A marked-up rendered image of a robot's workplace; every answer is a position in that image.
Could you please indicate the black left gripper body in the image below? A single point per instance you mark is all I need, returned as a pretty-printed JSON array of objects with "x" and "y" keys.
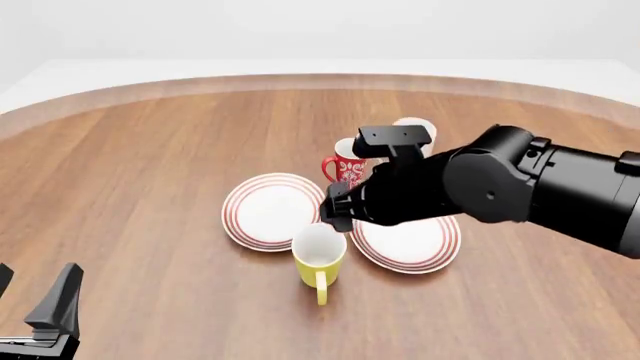
[{"x": 55, "y": 348}]

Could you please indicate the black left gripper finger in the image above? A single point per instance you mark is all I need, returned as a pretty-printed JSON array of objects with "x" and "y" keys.
[
  {"x": 4, "y": 277},
  {"x": 57, "y": 303}
]

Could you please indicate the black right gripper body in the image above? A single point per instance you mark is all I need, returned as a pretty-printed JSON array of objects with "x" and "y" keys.
[{"x": 342, "y": 204}]

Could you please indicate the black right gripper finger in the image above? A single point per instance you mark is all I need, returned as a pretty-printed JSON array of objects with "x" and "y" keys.
[{"x": 345, "y": 225}]

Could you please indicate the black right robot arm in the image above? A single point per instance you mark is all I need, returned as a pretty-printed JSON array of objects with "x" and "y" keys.
[{"x": 500, "y": 180}]

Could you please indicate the red patterned mug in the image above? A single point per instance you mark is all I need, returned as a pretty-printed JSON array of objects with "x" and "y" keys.
[{"x": 345, "y": 168}]

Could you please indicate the yellow and white mug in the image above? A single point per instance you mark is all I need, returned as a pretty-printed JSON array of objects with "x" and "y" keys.
[{"x": 317, "y": 258}]

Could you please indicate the white plate with red rings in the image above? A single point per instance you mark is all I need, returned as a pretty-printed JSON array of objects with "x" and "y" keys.
[
  {"x": 405, "y": 245},
  {"x": 270, "y": 213}
]

